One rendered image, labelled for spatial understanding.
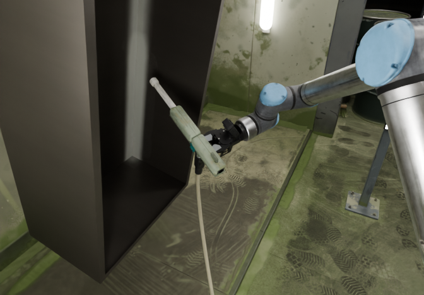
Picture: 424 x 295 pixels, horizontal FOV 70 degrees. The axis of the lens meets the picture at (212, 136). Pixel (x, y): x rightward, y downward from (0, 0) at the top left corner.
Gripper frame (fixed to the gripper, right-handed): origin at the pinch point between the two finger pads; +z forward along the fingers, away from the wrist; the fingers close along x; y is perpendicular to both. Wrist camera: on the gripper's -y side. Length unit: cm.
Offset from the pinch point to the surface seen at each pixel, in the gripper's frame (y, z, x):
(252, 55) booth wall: 86, -134, 101
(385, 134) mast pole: 36, -113, -28
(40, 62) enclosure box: -44, 35, 14
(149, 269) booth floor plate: 80, 29, -10
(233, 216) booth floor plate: 89, -30, -10
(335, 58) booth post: 58, -168, 45
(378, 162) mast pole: 53, -111, -37
